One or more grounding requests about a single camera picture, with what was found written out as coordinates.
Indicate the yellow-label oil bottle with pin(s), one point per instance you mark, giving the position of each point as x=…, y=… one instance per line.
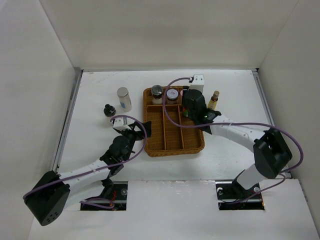
x=213, y=100

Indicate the left aluminium table rail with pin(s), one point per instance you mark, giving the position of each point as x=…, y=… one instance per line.
x=67, y=119

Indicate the black-top salt grinder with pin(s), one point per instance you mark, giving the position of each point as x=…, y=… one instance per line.
x=157, y=94

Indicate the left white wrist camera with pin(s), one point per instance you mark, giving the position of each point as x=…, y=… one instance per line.
x=115, y=123

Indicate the brown wicker divided basket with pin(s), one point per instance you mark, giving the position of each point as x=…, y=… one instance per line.
x=166, y=138

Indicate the white-lid sauce jar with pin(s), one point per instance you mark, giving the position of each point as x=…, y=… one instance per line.
x=172, y=96

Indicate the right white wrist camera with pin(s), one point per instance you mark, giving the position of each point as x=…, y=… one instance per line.
x=197, y=82

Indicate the small black round bottle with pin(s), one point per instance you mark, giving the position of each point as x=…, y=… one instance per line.
x=109, y=111

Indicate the aluminium table rail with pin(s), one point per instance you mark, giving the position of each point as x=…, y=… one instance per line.
x=67, y=119
x=271, y=120

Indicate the silver-lid jar white beads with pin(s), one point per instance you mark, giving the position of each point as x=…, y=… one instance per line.
x=124, y=99

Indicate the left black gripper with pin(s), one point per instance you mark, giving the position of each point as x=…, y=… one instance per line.
x=132, y=130

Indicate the green-label chili sauce bottle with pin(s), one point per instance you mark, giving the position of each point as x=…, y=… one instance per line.
x=185, y=112

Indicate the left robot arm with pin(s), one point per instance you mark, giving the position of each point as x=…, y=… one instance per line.
x=56, y=191

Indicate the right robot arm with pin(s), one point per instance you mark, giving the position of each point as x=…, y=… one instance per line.
x=244, y=136

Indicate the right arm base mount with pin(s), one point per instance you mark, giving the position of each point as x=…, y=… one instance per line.
x=232, y=197

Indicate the right aluminium table rail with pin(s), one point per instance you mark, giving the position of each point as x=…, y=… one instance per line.
x=271, y=120

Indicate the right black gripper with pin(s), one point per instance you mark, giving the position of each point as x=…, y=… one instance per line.
x=184, y=99

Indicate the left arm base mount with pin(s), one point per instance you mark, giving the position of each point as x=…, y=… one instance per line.
x=112, y=198

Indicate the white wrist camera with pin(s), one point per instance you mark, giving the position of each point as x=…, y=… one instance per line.
x=115, y=123
x=197, y=82

